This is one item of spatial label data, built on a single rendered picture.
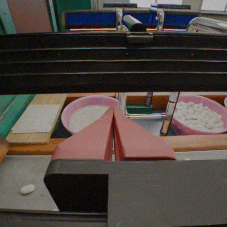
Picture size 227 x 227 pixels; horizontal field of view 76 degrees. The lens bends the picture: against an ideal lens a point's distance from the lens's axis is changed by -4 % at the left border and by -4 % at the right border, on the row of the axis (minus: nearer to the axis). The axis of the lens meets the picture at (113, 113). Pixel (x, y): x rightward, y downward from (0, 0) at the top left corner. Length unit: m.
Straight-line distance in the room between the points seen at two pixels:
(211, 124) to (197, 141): 0.16
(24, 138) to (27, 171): 0.11
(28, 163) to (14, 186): 0.08
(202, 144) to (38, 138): 0.54
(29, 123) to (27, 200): 0.27
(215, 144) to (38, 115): 0.65
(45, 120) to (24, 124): 0.08
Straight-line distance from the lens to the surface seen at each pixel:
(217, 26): 0.32
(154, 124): 0.73
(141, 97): 0.76
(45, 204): 0.47
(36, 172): 0.52
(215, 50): 0.25
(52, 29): 1.20
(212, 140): 0.61
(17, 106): 0.69
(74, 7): 2.94
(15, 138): 0.60
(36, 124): 0.62
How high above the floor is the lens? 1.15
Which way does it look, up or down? 38 degrees down
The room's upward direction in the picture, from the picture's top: straight up
